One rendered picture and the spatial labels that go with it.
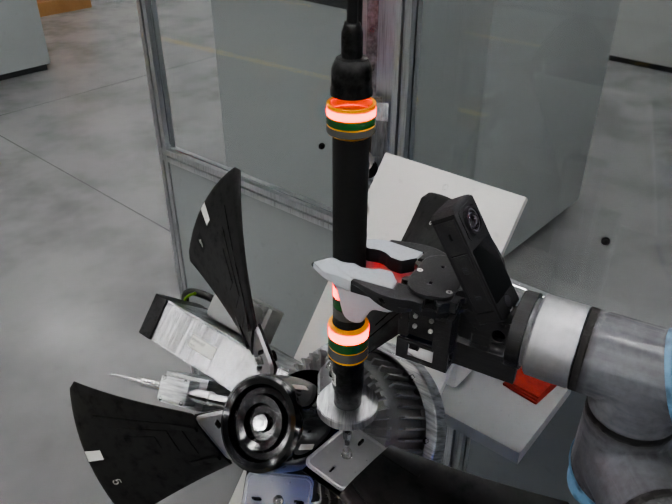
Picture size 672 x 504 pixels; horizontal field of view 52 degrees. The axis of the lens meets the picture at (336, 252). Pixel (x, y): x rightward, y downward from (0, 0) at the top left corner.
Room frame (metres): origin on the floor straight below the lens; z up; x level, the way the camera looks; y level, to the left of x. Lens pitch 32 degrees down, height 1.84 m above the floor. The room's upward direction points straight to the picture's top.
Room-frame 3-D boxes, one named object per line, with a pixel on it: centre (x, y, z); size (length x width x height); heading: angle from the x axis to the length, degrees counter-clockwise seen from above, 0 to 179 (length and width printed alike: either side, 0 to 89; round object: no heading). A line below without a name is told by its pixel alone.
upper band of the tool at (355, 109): (0.57, -0.01, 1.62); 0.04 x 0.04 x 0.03
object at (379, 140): (1.19, -0.06, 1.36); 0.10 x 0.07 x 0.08; 176
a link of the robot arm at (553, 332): (0.47, -0.19, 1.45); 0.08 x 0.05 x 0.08; 151
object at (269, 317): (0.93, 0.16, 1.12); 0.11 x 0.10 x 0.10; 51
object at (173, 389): (0.79, 0.25, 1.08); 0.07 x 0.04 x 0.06; 61
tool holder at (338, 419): (0.58, -0.01, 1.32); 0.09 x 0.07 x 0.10; 176
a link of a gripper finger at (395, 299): (0.52, -0.06, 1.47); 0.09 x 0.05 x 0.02; 69
